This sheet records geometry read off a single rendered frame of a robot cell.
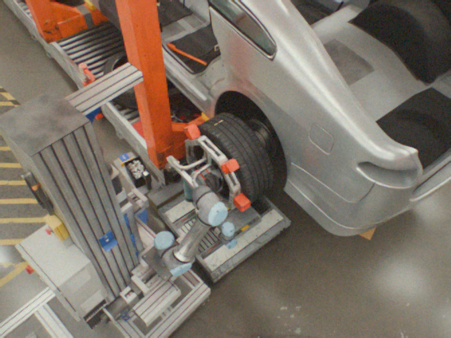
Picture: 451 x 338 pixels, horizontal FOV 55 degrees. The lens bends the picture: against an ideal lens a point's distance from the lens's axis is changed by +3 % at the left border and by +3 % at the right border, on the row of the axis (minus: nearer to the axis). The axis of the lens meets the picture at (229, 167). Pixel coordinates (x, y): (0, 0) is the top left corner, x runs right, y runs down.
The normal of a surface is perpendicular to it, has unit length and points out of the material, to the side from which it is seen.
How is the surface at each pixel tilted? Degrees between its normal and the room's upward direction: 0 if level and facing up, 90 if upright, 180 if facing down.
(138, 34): 90
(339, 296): 0
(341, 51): 2
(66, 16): 90
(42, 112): 0
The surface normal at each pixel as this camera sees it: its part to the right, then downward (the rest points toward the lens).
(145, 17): 0.63, 0.63
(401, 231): 0.03, -0.60
